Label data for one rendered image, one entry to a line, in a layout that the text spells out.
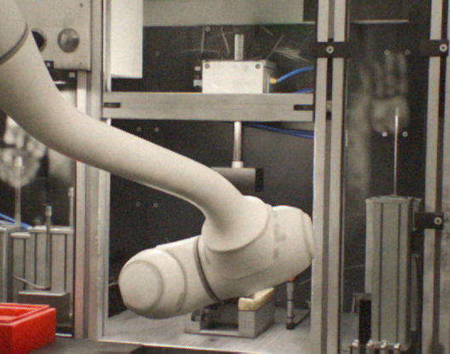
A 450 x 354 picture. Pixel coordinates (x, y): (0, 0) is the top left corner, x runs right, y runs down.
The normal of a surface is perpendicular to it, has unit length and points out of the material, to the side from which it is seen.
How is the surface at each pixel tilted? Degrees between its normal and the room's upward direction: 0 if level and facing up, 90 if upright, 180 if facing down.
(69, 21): 90
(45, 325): 90
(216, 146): 90
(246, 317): 90
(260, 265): 118
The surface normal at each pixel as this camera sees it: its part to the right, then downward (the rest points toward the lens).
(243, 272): -0.04, 0.57
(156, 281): -0.19, -0.06
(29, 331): 0.96, 0.03
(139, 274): -0.36, -0.19
